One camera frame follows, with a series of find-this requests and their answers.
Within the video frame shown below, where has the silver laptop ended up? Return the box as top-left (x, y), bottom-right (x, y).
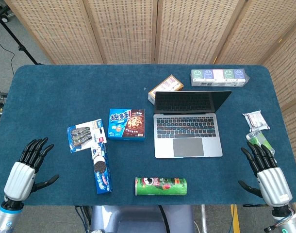
top-left (152, 90), bottom-right (233, 159)

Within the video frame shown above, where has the blue table mat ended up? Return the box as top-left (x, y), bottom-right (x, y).
top-left (0, 64), bottom-right (296, 207)

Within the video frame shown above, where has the metal table leg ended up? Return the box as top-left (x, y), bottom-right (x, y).
top-left (200, 205), bottom-right (208, 233)

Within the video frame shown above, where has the black tripod stand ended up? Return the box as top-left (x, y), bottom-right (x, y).
top-left (0, 0), bottom-right (42, 66)

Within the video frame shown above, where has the blue Oreo cookie box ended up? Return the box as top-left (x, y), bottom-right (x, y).
top-left (90, 142), bottom-right (114, 195)

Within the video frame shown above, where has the multipack of pocket tissues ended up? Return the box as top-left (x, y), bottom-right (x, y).
top-left (190, 68), bottom-right (250, 87)

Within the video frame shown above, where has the grey-blue robot torso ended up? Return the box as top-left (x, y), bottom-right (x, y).
top-left (89, 205), bottom-right (195, 233)

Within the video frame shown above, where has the black and silver left hand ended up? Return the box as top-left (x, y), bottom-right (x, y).
top-left (3, 137), bottom-right (60, 202)

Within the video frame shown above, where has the black and silver right hand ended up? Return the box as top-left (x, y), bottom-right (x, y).
top-left (238, 141), bottom-right (293, 207)

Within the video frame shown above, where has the blue chocolate cookie box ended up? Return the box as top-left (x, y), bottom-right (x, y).
top-left (107, 108), bottom-right (146, 141)

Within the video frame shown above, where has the brown and white carton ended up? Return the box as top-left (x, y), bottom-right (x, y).
top-left (148, 74), bottom-right (184, 105)

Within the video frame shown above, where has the wicker folding screen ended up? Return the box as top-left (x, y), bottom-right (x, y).
top-left (3, 0), bottom-right (296, 214)

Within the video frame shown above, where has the green Pringles can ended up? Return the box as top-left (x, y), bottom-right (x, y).
top-left (134, 177), bottom-right (188, 197)

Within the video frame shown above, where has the white snack wrapper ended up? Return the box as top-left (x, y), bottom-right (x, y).
top-left (242, 110), bottom-right (271, 133)

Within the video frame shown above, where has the black cable at torso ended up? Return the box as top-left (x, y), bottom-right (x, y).
top-left (158, 205), bottom-right (172, 233)

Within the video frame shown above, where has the clear bottle with green label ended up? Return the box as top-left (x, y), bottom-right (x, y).
top-left (245, 129), bottom-right (277, 162)

